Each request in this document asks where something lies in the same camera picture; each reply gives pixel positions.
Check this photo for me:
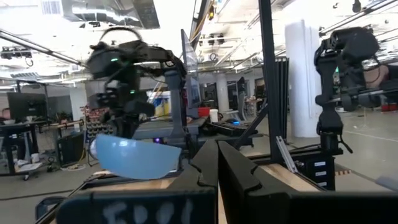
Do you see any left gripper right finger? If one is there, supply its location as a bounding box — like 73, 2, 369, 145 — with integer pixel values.
218, 140, 398, 224

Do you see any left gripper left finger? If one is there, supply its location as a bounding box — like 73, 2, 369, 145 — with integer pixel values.
55, 139, 219, 224

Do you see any parts bin rack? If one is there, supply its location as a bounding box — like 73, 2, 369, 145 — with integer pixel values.
80, 105, 110, 139

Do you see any yellow and blue bag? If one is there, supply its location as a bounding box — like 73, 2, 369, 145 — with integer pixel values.
154, 90, 172, 118

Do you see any round floor fan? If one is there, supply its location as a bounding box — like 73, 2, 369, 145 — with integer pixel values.
88, 136, 100, 162

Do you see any blue plastic bowl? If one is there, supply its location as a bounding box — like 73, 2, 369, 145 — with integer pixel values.
94, 133, 183, 181

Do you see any black computer tower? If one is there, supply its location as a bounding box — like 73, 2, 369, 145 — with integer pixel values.
57, 131, 85, 168

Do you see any black keyboard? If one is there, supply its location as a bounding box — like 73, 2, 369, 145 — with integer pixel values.
208, 120, 251, 137

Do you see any black box with white labels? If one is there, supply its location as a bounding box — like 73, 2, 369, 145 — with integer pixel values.
303, 154, 337, 191

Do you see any thin flat monitor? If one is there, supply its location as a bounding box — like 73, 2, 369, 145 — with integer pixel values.
180, 29, 202, 118

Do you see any black computer monitor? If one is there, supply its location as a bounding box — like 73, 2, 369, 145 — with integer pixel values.
6, 91, 49, 123

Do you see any black rolling desk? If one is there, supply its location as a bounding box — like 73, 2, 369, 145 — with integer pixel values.
0, 120, 47, 182

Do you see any person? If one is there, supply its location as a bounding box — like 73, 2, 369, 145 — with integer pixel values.
0, 107, 12, 125

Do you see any white round pillar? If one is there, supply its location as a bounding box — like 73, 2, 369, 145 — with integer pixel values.
284, 19, 325, 138

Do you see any silver aluminium bracket strip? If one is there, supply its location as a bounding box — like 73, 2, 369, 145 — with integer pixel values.
275, 135, 299, 174

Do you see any black aluminium table frame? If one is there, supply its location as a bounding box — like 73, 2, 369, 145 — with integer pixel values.
34, 0, 345, 224

